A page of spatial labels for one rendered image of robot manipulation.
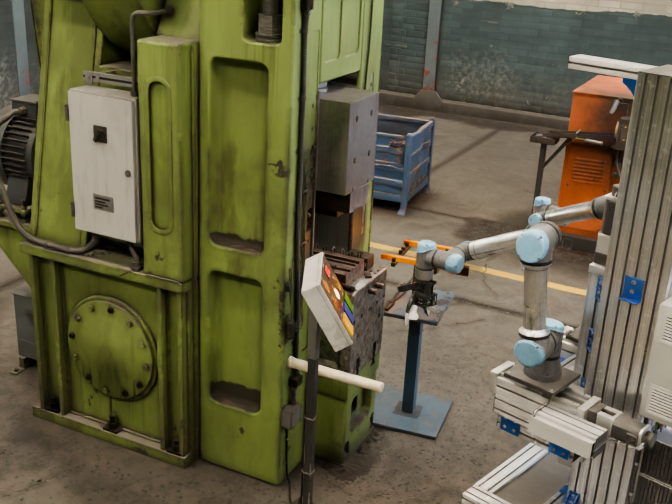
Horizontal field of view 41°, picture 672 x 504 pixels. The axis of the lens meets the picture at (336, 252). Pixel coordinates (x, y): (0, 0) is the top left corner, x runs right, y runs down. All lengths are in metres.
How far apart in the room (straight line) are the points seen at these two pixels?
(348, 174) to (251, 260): 0.55
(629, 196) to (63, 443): 2.89
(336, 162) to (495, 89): 8.05
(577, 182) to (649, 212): 4.00
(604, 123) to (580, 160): 0.34
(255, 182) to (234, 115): 0.29
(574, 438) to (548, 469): 0.75
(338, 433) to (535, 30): 7.94
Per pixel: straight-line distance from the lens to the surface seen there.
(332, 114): 3.79
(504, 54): 11.68
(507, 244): 3.54
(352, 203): 3.93
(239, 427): 4.26
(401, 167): 7.85
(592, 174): 7.39
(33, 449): 4.69
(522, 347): 3.47
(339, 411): 4.31
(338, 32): 3.91
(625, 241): 3.52
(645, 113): 3.40
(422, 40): 12.04
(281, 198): 3.69
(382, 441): 4.66
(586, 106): 7.32
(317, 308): 3.40
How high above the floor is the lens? 2.54
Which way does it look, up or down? 21 degrees down
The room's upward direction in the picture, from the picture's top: 3 degrees clockwise
